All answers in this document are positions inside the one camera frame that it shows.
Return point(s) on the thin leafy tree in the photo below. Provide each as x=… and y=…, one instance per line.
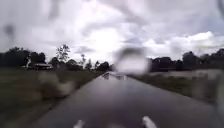
x=63, y=52

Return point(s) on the grass field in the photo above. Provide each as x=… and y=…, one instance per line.
x=180, y=83

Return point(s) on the row of dark trees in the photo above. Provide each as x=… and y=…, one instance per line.
x=190, y=61
x=15, y=57

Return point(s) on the robot's own part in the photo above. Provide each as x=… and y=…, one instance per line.
x=78, y=124
x=148, y=122

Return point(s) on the low building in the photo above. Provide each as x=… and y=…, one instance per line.
x=41, y=66

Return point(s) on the wet grey asphalt road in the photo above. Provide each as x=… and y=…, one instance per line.
x=123, y=100

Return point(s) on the grass verge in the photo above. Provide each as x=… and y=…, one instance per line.
x=23, y=90

